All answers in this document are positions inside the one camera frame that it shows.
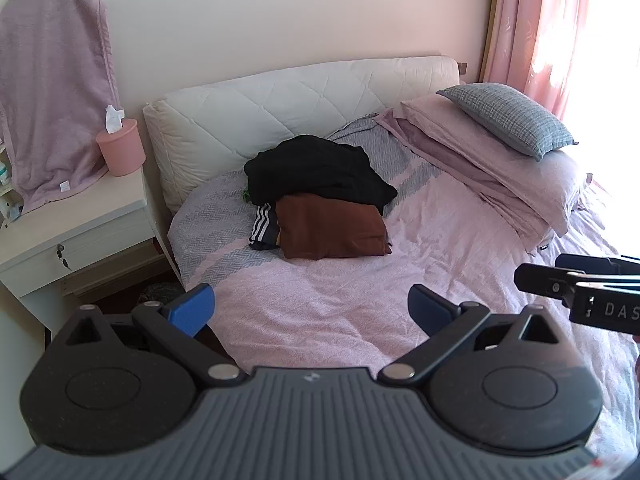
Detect black white striped pants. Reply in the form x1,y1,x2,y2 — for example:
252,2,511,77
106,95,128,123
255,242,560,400
248,202,281,252

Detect wooden window frame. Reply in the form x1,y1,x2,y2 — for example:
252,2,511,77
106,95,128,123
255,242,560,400
479,0,503,83

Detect folded brown garment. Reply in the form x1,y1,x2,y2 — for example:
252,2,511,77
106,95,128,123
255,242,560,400
275,194,393,261

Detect pink curtain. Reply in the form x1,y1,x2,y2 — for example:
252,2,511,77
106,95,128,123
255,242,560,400
479,0,640,126

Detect black garment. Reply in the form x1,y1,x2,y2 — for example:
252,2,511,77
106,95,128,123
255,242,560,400
244,135,398,216

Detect pink tissue holder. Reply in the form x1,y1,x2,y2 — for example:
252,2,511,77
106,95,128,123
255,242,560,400
96,119,147,177

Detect dark grey object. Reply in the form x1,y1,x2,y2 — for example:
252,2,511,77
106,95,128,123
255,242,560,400
135,282,182,307

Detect mauve towel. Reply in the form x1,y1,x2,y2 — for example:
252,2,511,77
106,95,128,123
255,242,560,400
0,0,122,213

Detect pink pillow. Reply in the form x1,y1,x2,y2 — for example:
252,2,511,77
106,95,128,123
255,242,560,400
400,94,587,238

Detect white quilted headboard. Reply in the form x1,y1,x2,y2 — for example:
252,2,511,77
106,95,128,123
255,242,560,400
142,56,461,216

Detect pink grey bed cover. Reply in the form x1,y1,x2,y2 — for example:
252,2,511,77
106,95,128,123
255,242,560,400
167,112,640,461

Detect white nightstand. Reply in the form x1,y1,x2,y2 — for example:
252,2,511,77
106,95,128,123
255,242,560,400
0,162,168,333

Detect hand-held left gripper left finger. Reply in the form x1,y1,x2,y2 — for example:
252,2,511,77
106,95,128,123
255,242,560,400
62,283,249,387

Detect grey checked pillow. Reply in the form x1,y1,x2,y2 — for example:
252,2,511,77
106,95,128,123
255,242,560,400
436,82,576,162

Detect white tissue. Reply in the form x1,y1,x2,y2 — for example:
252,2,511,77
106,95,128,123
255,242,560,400
104,105,126,135

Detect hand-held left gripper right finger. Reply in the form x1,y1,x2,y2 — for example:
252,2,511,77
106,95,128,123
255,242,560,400
378,284,563,387

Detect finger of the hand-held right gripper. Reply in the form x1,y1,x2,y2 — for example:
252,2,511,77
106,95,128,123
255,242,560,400
555,254,640,277
514,262,588,308

